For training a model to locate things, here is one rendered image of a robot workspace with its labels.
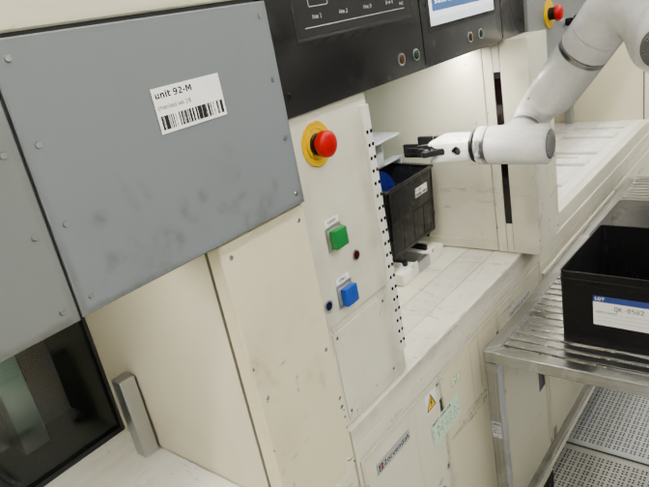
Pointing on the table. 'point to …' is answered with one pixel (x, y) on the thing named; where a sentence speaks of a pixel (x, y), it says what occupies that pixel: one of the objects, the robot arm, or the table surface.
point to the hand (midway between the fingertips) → (417, 146)
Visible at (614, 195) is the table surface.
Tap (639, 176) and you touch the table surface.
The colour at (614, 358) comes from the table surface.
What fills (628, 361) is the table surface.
